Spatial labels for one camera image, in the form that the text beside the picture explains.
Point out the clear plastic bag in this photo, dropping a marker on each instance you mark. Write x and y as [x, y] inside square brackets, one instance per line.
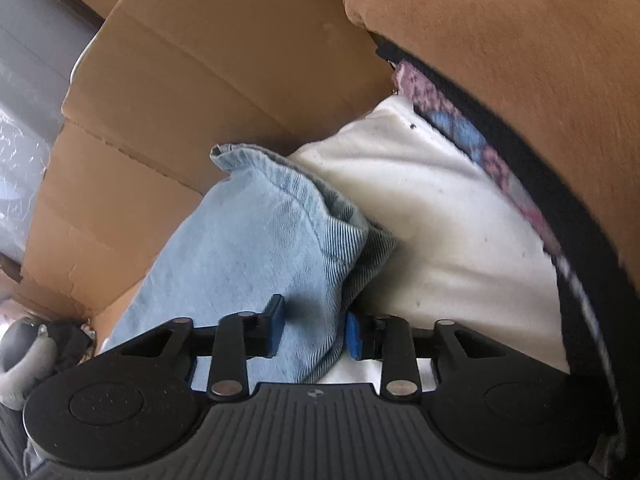
[25, 185]

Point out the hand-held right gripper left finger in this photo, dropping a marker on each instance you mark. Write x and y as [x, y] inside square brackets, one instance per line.
[276, 327]

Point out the blue denim pants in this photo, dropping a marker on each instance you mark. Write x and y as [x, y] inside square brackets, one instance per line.
[250, 240]

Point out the brown fleece cloth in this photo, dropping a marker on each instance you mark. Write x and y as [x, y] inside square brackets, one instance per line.
[525, 35]

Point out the large cardboard box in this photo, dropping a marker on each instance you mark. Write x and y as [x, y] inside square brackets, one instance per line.
[200, 70]

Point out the pink floral cloth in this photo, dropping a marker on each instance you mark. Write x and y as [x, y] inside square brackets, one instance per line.
[465, 135]

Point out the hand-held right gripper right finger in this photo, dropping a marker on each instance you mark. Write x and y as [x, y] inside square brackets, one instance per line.
[356, 337]

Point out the cream printed bed sheet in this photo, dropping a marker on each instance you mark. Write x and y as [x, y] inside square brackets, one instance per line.
[425, 210]

